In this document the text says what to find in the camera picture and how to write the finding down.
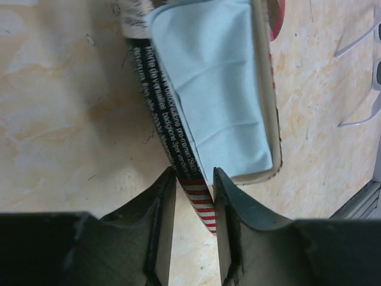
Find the light blue cleaning cloth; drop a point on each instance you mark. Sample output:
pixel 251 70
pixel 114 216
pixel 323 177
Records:
pixel 207 53

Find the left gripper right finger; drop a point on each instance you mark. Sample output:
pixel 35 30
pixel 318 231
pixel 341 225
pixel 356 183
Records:
pixel 257 246

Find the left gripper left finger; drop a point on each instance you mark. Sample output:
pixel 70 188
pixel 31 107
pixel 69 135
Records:
pixel 129 246

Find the aluminium rail frame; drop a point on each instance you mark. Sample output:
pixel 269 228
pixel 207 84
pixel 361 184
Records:
pixel 365 204

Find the flag newsprint glasses case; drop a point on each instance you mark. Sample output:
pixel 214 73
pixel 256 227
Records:
pixel 164 113

